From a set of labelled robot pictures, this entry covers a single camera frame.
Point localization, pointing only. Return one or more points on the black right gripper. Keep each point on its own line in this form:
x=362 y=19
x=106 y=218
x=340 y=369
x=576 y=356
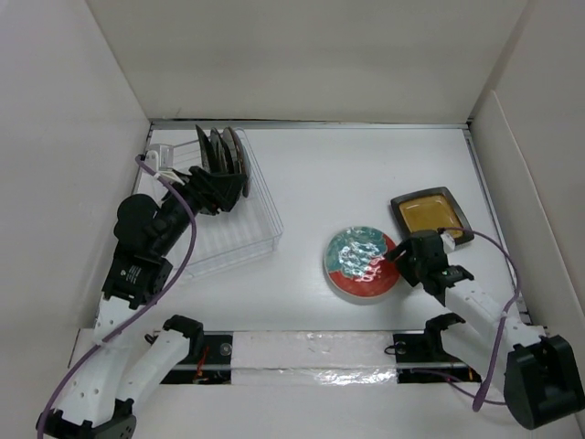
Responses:
x=395 y=252

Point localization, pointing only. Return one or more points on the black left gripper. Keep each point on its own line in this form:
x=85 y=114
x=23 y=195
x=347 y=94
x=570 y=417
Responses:
x=213 y=191

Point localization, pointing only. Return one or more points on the round plate black checkered rim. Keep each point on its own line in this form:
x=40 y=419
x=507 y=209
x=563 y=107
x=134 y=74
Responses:
x=218 y=150

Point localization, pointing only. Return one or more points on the red teal round plate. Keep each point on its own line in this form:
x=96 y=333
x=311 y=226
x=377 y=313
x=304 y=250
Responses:
x=355 y=265

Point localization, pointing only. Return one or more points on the cream round plate tree design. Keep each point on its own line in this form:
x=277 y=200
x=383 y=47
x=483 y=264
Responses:
x=235 y=154

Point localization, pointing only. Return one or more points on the black square floral plate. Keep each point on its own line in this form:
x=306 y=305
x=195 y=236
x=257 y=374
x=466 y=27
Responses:
x=208 y=156

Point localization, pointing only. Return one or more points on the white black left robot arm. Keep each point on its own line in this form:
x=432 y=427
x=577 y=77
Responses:
x=101 y=395

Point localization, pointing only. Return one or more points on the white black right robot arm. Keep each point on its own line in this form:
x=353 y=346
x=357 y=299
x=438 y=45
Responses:
x=537 y=375

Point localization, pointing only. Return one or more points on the clear plastic dish rack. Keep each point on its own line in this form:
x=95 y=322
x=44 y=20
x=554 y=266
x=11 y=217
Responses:
x=251 y=230

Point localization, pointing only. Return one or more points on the square yellow plate dark rim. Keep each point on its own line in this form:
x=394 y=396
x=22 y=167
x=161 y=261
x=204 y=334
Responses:
x=430 y=209

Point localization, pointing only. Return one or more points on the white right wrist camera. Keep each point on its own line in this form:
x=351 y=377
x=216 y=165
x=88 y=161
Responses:
x=448 y=242

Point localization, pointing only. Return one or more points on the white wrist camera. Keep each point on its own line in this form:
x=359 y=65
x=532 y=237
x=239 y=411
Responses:
x=448 y=242
x=157 y=162

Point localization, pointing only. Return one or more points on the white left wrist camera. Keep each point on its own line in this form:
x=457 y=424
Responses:
x=157 y=162

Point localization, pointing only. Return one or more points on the aluminium frame rail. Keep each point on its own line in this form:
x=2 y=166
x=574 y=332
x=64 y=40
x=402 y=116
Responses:
x=187 y=124

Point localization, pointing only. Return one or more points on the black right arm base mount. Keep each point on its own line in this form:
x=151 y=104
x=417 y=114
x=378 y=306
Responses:
x=418 y=361

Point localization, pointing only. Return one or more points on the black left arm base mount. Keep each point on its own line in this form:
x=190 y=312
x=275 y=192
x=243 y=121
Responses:
x=212 y=366

